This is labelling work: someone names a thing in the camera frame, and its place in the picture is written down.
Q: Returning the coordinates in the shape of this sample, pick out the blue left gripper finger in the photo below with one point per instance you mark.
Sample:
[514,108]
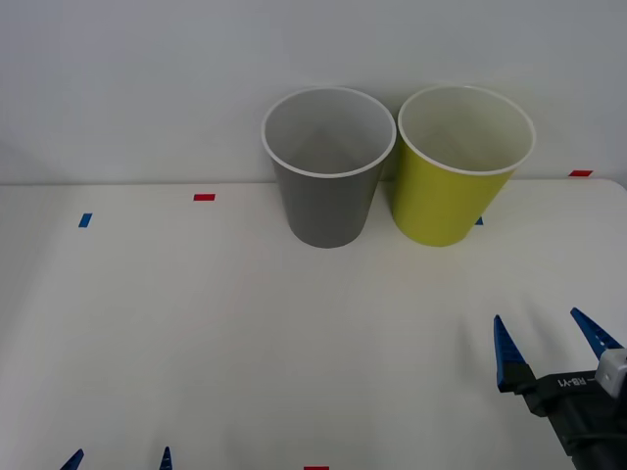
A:
[166,461]
[73,462]

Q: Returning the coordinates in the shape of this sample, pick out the grey plastic waste bin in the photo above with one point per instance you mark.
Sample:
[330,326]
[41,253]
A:
[325,205]

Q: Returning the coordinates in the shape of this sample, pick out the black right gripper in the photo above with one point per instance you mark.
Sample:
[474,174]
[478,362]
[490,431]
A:
[573,401]

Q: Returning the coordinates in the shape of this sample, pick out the yellow-green plastic waste bin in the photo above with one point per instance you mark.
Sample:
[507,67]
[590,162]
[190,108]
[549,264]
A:
[441,205]

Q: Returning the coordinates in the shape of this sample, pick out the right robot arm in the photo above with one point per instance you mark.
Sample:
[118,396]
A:
[613,374]

